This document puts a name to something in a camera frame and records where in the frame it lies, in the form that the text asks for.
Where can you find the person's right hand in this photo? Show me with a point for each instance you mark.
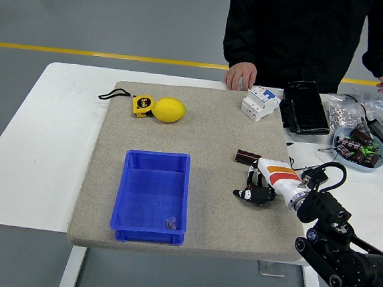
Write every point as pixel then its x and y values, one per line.
pixel 241 75

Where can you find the clear bag of metal nuts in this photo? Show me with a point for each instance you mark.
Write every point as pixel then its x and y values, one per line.
pixel 340 113

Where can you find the person's right forearm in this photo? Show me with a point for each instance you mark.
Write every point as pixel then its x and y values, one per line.
pixel 240 47

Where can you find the person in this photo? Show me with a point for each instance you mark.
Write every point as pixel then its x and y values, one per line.
pixel 305 26

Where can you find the black power adapter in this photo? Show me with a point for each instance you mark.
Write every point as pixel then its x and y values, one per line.
pixel 380 130

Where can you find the small black device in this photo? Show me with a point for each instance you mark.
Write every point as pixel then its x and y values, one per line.
pixel 317 176

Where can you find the grey metal bracket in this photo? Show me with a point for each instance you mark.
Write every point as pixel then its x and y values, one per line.
pixel 271 269

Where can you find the grey-brown mat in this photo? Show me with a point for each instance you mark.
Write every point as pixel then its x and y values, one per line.
pixel 212 135

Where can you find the light blue bowl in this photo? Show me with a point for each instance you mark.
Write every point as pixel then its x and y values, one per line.
pixel 360 167

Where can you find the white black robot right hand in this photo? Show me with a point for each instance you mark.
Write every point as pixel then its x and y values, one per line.
pixel 280 178

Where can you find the white circuit breaker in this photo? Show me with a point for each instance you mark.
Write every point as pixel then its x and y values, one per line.
pixel 257 105

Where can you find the small dark screws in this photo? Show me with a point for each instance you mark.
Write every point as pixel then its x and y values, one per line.
pixel 170 223

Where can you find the grey pen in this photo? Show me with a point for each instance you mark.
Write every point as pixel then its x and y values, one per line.
pixel 365 125

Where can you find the yellow lemon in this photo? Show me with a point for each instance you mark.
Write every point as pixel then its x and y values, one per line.
pixel 169 109

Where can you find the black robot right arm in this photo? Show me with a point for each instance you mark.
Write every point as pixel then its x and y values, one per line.
pixel 323 208

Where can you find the black rectangular case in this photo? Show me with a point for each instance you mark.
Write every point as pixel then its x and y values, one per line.
pixel 305 110

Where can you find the white table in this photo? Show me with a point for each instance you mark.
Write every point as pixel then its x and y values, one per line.
pixel 27 136

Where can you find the clear bag of blue parts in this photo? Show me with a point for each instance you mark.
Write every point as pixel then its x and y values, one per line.
pixel 379 104

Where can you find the blue plastic box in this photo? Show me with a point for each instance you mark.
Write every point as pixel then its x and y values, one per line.
pixel 153 194

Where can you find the yellow tape measure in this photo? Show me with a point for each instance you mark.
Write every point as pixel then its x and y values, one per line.
pixel 142 104

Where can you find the green plastic connectors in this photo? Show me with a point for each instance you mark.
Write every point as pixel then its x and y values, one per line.
pixel 368 149

